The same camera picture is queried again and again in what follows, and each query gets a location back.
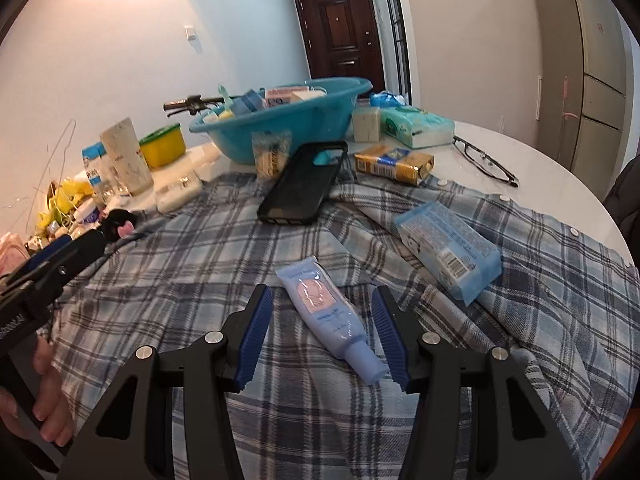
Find blue tissue pack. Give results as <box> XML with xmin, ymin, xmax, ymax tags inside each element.
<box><xmin>394</xmin><ymin>202</ymin><xmax>502</xmax><ymax>306</ymax></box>

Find white napkin pack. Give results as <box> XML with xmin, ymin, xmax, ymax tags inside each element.
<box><xmin>155</xmin><ymin>171</ymin><xmax>203</xmax><ymax>214</ymax></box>

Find yellow blue cigarette carton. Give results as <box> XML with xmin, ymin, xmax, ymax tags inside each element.
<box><xmin>354</xmin><ymin>143</ymin><xmax>435</xmax><ymax>186</ymax></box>

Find clear cotton swab bag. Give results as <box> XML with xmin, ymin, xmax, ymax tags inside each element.
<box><xmin>252</xmin><ymin>131</ymin><xmax>292</xmax><ymax>180</ymax></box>

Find left hand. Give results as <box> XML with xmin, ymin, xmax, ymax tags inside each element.
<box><xmin>1</xmin><ymin>336</ymin><xmax>74</xmax><ymax>448</ymax></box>

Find white medicine bottle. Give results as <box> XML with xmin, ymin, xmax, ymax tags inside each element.
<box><xmin>74</xmin><ymin>197</ymin><xmax>101</xmax><ymax>224</ymax></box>

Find black plush toy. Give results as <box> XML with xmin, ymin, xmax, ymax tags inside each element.
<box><xmin>99</xmin><ymin>209</ymin><xmax>138</xmax><ymax>244</ymax></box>

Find blue white milk carton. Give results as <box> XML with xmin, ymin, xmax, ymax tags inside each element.
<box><xmin>81</xmin><ymin>142</ymin><xmax>117</xmax><ymax>204</ymax></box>

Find white marble tumbler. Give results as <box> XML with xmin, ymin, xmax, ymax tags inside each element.
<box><xmin>100</xmin><ymin>117</ymin><xmax>153</xmax><ymax>196</ymax></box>

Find yellow green lidded container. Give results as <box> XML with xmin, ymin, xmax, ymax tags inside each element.
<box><xmin>139</xmin><ymin>124</ymin><xmax>186</xmax><ymax>170</ymax></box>

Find black eyeglasses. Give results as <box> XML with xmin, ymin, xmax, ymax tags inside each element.
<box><xmin>452</xmin><ymin>136</ymin><xmax>520</xmax><ymax>188</ymax></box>

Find green wet wipes pack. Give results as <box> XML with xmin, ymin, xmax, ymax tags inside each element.
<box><xmin>381</xmin><ymin>106</ymin><xmax>454</xmax><ymax>150</ymax></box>

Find black office chair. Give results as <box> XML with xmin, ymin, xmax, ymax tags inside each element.
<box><xmin>603</xmin><ymin>155</ymin><xmax>640</xmax><ymax>242</ymax></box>

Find white marble box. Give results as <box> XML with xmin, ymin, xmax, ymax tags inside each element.
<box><xmin>352</xmin><ymin>106</ymin><xmax>381</xmax><ymax>143</ymax></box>

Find blue plastic basin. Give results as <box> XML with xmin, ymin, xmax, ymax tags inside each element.
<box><xmin>189</xmin><ymin>77</ymin><xmax>373</xmax><ymax>165</ymax></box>

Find blue plastic bag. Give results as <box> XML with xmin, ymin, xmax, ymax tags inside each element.
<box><xmin>369</xmin><ymin>91</ymin><xmax>406</xmax><ymax>108</ymax></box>

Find beige refrigerator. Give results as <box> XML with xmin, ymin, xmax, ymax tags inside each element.
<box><xmin>536</xmin><ymin>0</ymin><xmax>626</xmax><ymax>198</ymax></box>

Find dark wooden door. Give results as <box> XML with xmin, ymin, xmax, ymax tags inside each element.
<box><xmin>294</xmin><ymin>0</ymin><xmax>385</xmax><ymax>91</ymax></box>

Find wire clothes hanger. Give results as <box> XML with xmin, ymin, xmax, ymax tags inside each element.
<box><xmin>1</xmin><ymin>118</ymin><xmax>77</xmax><ymax>238</ymax></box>

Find white light switch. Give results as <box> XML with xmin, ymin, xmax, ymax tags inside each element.
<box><xmin>184</xmin><ymin>25</ymin><xmax>196</xmax><ymax>41</ymax></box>

